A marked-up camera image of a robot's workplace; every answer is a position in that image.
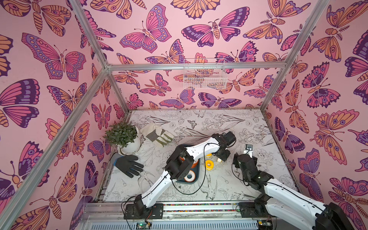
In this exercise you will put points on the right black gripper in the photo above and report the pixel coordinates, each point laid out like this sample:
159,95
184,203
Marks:
240,160

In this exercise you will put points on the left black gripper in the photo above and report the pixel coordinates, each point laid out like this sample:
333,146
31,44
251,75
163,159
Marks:
225,157

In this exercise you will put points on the orange sealing tape roll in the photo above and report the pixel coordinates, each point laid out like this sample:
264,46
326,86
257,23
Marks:
190,177
209,165
195,164

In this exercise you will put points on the teal plastic storage tray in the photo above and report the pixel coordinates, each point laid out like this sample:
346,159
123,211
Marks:
196,170

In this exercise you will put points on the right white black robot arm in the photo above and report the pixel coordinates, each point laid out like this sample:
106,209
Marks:
280,201

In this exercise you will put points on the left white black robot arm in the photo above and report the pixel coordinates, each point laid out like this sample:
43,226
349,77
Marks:
179,165

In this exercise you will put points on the beige grey work glove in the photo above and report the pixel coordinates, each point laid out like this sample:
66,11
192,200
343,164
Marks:
157,135

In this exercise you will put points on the green potted plant white pot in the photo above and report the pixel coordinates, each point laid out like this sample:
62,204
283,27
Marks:
125,136

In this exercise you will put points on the black rubber glove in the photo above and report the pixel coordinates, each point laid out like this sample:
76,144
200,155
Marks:
127,164

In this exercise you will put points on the green circuit board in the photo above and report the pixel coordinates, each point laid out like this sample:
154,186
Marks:
143,226

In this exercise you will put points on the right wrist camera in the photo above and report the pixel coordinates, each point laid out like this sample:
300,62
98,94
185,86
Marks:
248,150

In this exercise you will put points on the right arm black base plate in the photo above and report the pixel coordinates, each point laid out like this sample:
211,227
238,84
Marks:
253,210

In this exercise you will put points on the white wire wall basket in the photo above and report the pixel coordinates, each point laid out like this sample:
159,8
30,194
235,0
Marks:
205,75

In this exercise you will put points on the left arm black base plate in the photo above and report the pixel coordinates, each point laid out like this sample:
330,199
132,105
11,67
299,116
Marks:
132,212

